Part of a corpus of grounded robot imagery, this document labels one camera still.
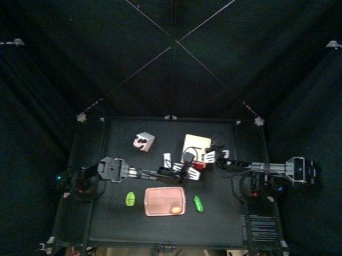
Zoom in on pink cube with face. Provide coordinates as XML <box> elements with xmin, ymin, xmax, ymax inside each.
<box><xmin>133</xmin><ymin>131</ymin><xmax>157</xmax><ymax>153</ymax></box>

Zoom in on pink square plastic tray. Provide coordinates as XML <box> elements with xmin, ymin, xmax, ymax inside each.
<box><xmin>143</xmin><ymin>186</ymin><xmax>187</xmax><ymax>217</ymax></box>

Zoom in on green toy pepper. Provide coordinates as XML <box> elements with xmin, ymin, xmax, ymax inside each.
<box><xmin>193</xmin><ymin>195</ymin><xmax>206</xmax><ymax>213</ymax></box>

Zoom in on lime green oval toy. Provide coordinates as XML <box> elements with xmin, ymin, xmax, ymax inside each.
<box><xmin>125</xmin><ymin>191</ymin><xmax>138</xmax><ymax>207</ymax></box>

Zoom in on white printed label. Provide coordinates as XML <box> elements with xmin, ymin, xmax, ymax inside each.
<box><xmin>247</xmin><ymin>214</ymin><xmax>280</xmax><ymax>243</ymax></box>

